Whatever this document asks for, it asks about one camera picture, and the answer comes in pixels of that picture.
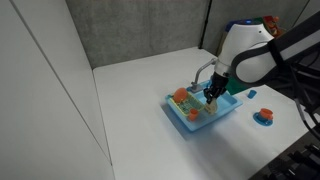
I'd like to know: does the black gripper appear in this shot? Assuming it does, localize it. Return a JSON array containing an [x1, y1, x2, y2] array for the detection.
[[203, 71, 230, 105]]

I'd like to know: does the blue toy saucer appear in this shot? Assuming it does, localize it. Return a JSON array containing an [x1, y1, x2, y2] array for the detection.
[[252, 112, 274, 127]]

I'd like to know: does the orange toy plate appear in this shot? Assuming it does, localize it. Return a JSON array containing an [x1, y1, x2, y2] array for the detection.
[[172, 87, 189, 104]]

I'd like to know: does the orange toy teacup with handle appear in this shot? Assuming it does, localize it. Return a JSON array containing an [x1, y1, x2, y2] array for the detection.
[[259, 108, 274, 122]]

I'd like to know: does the black tripod stand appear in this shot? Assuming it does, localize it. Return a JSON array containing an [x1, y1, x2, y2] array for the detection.
[[198, 0, 214, 50]]

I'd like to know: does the small orange toy cup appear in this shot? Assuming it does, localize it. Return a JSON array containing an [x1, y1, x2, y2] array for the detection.
[[187, 108, 200, 122]]

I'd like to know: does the yellow-green toy dish rack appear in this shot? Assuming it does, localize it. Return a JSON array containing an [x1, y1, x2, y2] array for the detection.
[[167, 92, 205, 117]]

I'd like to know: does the small blue toy cup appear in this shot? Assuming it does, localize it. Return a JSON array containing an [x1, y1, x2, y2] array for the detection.
[[247, 89, 258, 100]]

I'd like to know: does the green wrist camera housing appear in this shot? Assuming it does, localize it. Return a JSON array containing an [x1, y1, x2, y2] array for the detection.
[[227, 78, 250, 96]]

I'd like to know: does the grey toy faucet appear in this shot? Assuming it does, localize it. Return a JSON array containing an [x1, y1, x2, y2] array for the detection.
[[190, 58, 218, 94]]

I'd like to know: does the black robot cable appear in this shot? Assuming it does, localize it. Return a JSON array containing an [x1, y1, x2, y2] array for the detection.
[[289, 63, 320, 139]]

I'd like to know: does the blue toy sink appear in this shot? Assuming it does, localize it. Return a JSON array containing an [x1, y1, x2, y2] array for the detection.
[[164, 79, 244, 133]]

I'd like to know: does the black equipment beside table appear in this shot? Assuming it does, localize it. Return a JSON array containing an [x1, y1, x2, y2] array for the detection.
[[249, 122, 320, 180]]

